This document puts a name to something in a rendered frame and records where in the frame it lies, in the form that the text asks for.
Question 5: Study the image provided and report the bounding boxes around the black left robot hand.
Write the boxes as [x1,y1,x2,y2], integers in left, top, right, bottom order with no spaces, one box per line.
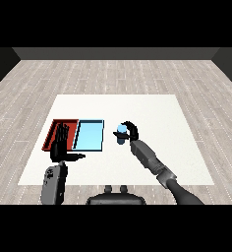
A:
[49,122,87,163]

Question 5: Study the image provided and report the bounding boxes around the red shallow open box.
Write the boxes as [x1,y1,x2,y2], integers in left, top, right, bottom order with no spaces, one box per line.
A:
[41,118,81,153]

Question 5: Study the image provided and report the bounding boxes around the dark grey robot body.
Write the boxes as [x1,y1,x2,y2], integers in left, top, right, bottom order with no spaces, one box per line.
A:
[86,185,147,206]

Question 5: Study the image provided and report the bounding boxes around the small blue can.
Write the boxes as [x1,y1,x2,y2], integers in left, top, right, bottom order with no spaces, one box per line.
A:
[116,124,129,146]

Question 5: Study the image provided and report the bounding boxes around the light blue shallow open box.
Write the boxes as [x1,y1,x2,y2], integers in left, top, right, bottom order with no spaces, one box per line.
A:
[71,119,105,153]

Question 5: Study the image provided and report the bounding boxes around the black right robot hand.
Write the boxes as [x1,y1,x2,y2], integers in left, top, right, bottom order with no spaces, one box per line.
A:
[112,121,140,142]

